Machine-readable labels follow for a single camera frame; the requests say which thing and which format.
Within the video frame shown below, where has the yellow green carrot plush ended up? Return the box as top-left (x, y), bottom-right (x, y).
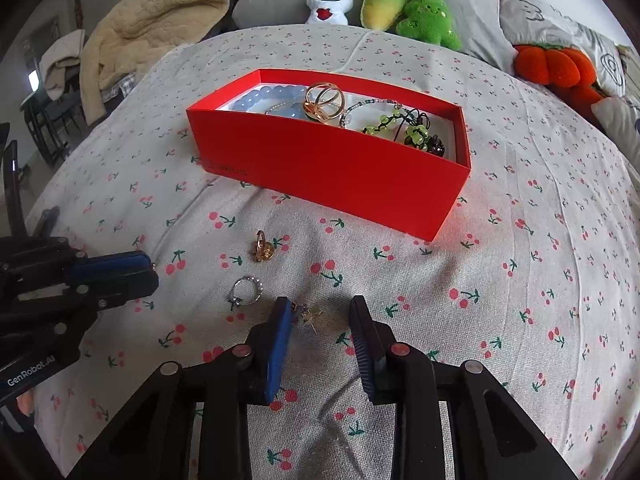
top-left (360, 0), bottom-right (408, 31)

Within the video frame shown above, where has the beige quilted blanket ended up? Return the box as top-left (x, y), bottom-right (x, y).
top-left (80, 0), bottom-right (266, 126)

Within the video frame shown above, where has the deer print pillow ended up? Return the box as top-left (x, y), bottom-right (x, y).
top-left (590, 95), bottom-right (640, 148)

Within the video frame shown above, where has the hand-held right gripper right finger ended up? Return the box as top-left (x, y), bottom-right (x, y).
top-left (348, 295), bottom-right (581, 480)

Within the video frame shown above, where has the green bead bracelet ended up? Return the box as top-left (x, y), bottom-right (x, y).
top-left (362, 111), bottom-right (429, 149)

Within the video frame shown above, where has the small gold earring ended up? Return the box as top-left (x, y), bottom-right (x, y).
top-left (292, 302), bottom-right (326, 334)

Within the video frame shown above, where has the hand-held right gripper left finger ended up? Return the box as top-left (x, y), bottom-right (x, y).
top-left (65, 296), bottom-right (293, 480)

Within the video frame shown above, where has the black cord charm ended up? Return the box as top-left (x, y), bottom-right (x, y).
top-left (400, 106), bottom-right (434, 136)

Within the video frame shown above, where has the large gold hair ring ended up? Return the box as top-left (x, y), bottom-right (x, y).
top-left (304, 82), bottom-right (345, 124)

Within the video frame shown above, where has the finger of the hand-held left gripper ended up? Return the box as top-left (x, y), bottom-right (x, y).
top-left (75, 269), bottom-right (160, 312)
top-left (65, 251), bottom-right (152, 286)

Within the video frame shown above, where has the white bunny plush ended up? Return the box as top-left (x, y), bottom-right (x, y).
top-left (306, 0), bottom-right (356, 26)

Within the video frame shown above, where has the grey seed bead bracelet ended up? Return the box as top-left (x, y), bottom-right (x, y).
top-left (340, 99), bottom-right (407, 129)

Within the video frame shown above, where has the red cardboard box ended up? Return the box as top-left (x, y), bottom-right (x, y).
top-left (186, 67), bottom-right (472, 242)

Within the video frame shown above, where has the black hair claw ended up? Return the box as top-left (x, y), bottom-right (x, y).
top-left (419, 132), bottom-right (449, 159)

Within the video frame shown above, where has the grey doodle print pillow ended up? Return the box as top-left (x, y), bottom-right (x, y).
top-left (500, 0), bottom-right (628, 98)

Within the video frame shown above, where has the green tree plush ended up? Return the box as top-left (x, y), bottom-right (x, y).
top-left (396, 0), bottom-right (463, 52)

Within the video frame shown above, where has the orange pumpkin plush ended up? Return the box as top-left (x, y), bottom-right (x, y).
top-left (514, 44), bottom-right (608, 111)

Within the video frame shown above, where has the small gold ring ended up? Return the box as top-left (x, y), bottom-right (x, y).
top-left (251, 230), bottom-right (276, 263)

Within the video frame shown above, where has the black chair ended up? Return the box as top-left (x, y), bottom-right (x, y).
top-left (20, 72), bottom-right (88, 163)

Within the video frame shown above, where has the white garment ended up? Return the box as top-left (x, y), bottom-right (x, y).
top-left (39, 30), bottom-right (87, 102)

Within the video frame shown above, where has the blue bead bracelet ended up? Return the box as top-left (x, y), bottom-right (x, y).
top-left (241, 85), bottom-right (311, 120)

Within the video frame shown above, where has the silver ring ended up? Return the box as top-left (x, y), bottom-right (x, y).
top-left (228, 276), bottom-right (264, 310)

